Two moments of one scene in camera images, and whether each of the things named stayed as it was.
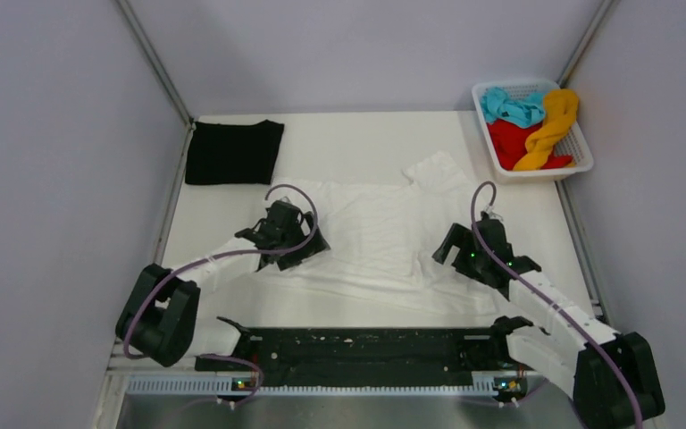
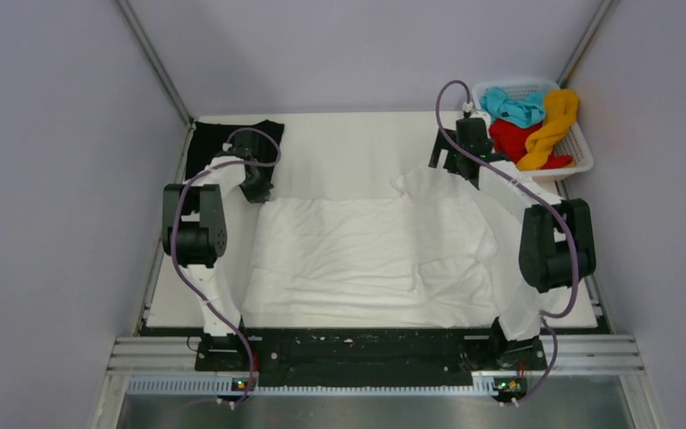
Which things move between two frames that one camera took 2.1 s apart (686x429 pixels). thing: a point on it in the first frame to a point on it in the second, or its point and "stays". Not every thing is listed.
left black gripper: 317,247 to 263,193
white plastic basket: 573,144 stays
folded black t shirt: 233,154 stays
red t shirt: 509,142 stays
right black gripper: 463,238 to 443,143
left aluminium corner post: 155,62 stays
